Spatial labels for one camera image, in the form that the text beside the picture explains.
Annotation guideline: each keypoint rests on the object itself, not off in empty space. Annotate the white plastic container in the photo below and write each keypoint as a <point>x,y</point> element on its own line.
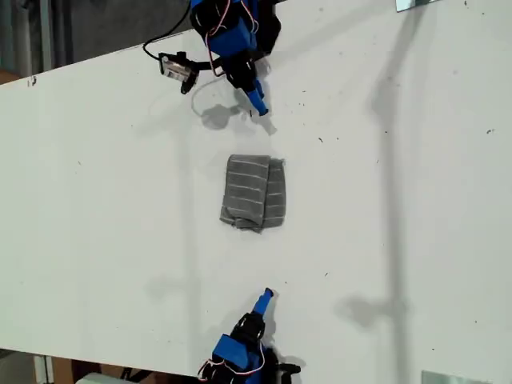
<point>96,378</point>

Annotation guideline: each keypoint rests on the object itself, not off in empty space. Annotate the white table leg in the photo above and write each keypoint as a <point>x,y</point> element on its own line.
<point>43,370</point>

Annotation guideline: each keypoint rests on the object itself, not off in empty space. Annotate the black camera stalk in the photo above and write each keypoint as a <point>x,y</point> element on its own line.
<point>204,65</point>

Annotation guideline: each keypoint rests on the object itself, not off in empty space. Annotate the grey striped square towel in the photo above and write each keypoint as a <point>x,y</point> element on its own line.
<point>252,192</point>

